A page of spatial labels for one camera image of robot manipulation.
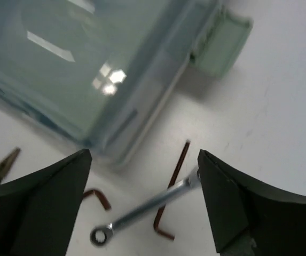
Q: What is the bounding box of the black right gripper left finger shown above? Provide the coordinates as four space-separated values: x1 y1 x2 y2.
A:
0 149 92 255

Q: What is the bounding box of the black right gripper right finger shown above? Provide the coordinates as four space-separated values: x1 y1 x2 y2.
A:
198 150 306 255

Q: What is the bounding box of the large silver ratchet wrench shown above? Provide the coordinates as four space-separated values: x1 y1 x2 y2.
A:
90 167 200 247

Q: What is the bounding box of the green toolbox with clear lid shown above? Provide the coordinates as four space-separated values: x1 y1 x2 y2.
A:
0 1 253 166

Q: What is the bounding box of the long brown hex key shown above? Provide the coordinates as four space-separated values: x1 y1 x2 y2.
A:
83 188 112 211

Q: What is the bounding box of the brown hex key right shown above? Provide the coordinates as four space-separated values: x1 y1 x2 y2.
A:
153 140 191 241

